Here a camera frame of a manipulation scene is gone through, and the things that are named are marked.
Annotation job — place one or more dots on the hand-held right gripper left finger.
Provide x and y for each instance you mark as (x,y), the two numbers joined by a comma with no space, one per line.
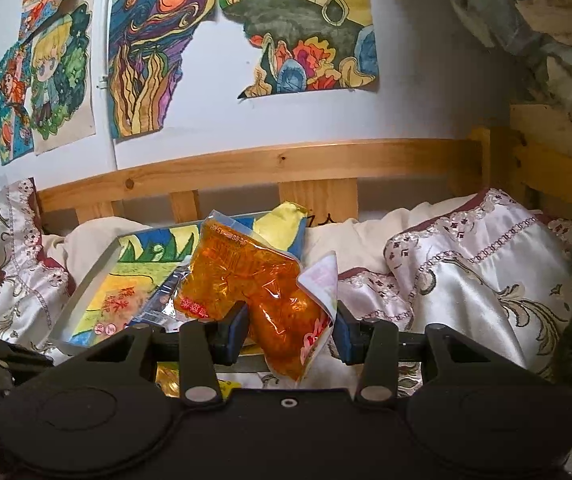
(238,332)

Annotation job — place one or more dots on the grey-green patterned cloth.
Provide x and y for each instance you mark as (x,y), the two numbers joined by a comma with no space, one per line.
(541,20)

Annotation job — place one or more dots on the cream quilt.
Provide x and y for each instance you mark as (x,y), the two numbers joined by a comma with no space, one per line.
(391,232)

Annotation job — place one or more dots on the floral satin pillow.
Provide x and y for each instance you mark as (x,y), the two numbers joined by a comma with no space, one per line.
(10,260)
(476,270)

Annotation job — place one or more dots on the dark blue snack packet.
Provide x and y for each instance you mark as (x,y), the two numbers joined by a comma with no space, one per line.
(165,300)

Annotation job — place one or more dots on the white wall conduit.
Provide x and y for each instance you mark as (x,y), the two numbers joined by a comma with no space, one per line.
(107,150)

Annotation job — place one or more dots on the wooden bed headboard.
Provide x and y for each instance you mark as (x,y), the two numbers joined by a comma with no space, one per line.
(316,157)

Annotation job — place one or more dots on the mushroom landscape wall drawing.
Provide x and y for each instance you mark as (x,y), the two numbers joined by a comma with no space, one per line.
(306,35)

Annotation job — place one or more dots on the gold foil snack packet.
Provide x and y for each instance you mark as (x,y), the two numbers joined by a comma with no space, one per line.
(168,380)

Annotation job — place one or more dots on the blue swirl wall drawing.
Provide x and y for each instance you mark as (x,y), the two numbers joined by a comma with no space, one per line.
(155,35)

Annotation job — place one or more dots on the orange snack packet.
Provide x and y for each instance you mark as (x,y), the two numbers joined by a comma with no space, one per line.
(246,270)

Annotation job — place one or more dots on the blue red figure wall drawing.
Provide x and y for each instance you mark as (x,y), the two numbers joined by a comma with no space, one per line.
(13,110)

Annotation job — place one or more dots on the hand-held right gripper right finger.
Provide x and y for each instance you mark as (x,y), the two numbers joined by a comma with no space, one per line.
(344,337)

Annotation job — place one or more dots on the blonde girl wall drawing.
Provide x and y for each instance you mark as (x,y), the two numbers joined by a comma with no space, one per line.
(60,75)

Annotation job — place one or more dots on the silver metal tray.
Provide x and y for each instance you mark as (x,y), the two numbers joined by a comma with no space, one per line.
(83,300)

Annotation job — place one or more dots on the clear red-print cracker packet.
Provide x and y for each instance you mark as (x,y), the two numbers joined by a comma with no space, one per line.
(115,305)

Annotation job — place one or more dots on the colourful crayon drawing sheet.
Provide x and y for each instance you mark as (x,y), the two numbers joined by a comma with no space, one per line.
(160,247)

